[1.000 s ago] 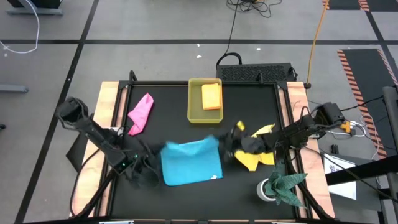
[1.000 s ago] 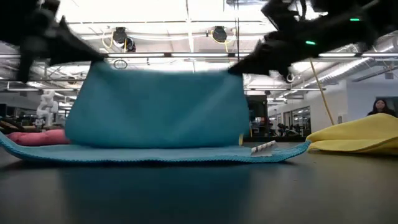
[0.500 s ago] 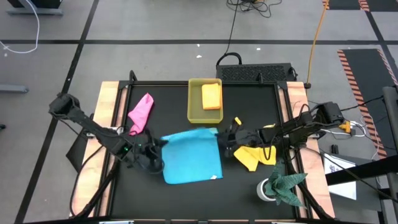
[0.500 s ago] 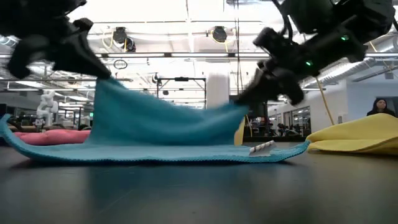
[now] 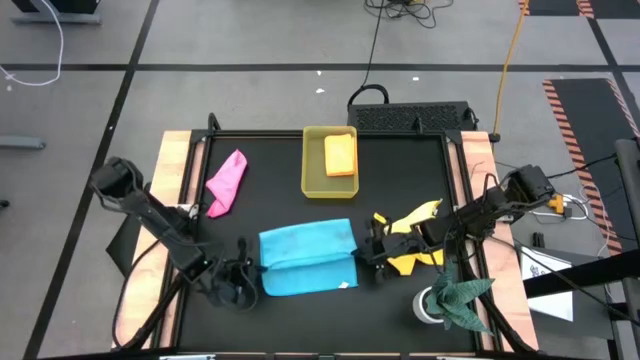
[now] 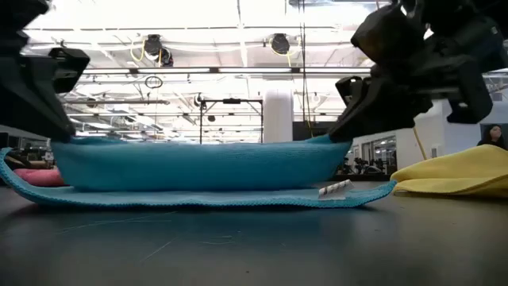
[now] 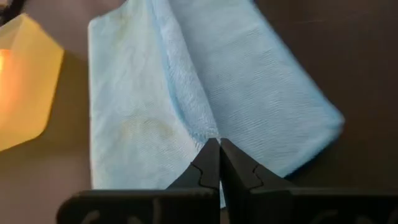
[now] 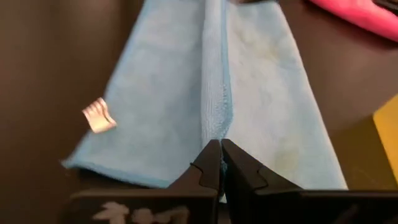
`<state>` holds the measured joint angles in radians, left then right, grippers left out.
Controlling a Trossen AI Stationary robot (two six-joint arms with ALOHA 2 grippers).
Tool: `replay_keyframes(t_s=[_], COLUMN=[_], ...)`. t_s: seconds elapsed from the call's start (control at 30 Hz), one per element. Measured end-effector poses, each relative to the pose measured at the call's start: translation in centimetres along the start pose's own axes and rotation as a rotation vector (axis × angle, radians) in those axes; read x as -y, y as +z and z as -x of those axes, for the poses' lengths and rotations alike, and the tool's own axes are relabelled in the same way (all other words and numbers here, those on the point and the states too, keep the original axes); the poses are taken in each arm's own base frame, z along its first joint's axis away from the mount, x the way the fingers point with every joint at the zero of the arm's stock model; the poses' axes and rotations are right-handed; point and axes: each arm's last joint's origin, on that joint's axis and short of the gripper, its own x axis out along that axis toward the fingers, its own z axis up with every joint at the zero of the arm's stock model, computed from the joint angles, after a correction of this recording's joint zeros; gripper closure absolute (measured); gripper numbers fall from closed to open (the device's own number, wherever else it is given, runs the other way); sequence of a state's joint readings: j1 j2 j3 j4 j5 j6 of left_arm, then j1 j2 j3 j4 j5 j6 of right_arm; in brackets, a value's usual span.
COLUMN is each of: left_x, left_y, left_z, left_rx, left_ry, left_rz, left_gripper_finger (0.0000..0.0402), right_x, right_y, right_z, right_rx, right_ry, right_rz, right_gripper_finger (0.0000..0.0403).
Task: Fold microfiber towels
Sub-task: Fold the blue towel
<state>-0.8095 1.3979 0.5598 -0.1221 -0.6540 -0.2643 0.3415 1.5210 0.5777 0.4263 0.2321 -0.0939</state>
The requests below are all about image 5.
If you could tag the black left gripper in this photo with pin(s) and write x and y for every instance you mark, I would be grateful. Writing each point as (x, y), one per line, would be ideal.
(227, 287)

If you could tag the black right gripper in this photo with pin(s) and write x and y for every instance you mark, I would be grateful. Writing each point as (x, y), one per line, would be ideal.
(400, 247)

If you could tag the blue microfiber towel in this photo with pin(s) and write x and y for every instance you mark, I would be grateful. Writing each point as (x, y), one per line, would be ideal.
(305, 255)

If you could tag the orange microfiber towel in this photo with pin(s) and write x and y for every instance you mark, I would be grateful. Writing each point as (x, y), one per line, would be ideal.
(340, 155)

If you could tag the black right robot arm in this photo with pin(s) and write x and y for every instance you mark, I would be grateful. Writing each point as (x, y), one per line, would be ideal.
(490, 205)

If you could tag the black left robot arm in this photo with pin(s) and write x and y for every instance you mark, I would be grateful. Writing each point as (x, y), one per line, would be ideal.
(150, 215)

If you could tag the yellow microfiber towel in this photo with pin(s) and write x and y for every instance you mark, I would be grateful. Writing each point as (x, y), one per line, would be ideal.
(420, 212)

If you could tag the pink microfiber towel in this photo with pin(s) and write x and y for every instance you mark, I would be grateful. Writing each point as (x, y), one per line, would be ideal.
(227, 182)

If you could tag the white plant pot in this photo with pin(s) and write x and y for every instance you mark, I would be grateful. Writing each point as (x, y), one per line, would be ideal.
(420, 307)

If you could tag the green striped-leaf plant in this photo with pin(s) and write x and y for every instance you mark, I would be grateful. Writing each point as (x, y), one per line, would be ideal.
(460, 300)

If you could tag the yellow plastic bin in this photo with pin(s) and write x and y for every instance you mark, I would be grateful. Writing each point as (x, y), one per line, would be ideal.
(312, 165)

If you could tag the wooden side board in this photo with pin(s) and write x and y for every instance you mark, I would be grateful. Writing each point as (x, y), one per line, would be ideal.
(172, 150)
(477, 155)

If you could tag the white paper sheet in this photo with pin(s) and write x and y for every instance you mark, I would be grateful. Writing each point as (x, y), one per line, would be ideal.
(545, 285)

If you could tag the orange power plug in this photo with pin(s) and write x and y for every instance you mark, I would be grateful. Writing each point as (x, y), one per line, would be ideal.
(556, 202)

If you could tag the black hazard-striped floor mat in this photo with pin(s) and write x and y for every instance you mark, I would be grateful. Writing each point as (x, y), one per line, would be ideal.
(555, 6)
(590, 150)

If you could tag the grey metal floor bar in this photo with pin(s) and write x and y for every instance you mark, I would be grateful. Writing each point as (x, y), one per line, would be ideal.
(22, 142)
(55, 19)

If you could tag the black frame pole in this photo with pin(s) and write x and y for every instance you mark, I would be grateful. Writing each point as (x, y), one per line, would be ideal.
(575, 272)

